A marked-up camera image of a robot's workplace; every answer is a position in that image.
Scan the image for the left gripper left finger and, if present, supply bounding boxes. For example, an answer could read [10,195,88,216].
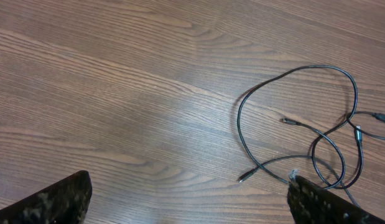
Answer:
[0,170,92,224]

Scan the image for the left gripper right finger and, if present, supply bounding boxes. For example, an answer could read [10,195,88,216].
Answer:
[287,170,385,224]

